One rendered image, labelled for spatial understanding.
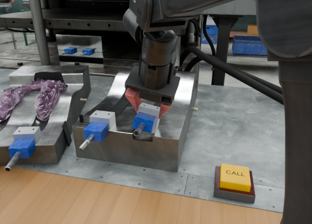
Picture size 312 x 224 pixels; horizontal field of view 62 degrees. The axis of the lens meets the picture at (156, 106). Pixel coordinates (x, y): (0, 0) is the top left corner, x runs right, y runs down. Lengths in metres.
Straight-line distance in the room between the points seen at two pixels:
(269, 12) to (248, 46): 4.05
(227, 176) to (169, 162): 0.13
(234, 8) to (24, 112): 1.01
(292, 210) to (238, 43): 4.02
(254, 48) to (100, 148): 3.82
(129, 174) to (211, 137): 0.27
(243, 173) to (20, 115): 0.60
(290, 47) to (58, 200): 0.51
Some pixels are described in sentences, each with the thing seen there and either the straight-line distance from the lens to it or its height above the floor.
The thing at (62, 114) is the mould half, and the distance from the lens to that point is 0.78.
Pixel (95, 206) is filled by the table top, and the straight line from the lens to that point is 0.56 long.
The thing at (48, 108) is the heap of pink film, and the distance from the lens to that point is 0.79.
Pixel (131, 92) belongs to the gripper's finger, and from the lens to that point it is 0.53.
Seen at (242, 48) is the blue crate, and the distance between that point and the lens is 4.29.
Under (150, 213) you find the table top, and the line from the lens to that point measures 0.54.
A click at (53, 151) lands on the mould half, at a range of 0.68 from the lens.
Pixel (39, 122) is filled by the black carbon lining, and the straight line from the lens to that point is 0.79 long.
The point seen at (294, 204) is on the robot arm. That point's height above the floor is 1.00.
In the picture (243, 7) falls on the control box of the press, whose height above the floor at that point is 1.11.
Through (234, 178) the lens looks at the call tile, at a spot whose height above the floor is 0.84.
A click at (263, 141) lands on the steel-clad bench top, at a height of 0.80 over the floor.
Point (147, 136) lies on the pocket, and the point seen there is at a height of 0.86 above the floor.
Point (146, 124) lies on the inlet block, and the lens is 0.54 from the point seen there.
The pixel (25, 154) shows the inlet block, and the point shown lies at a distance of 0.66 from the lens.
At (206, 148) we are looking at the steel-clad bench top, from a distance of 0.72.
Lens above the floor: 1.19
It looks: 25 degrees down
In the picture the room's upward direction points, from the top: straight up
